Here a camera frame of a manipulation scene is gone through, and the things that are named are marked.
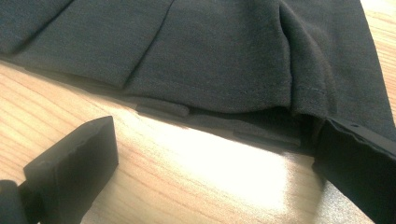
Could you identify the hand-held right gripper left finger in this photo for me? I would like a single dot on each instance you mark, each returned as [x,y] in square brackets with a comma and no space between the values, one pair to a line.
[73,168]

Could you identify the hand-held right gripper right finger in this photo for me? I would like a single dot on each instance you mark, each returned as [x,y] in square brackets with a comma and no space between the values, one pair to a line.
[358,168]

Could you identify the dark grey garment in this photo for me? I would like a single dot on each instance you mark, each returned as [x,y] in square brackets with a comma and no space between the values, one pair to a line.
[202,53]

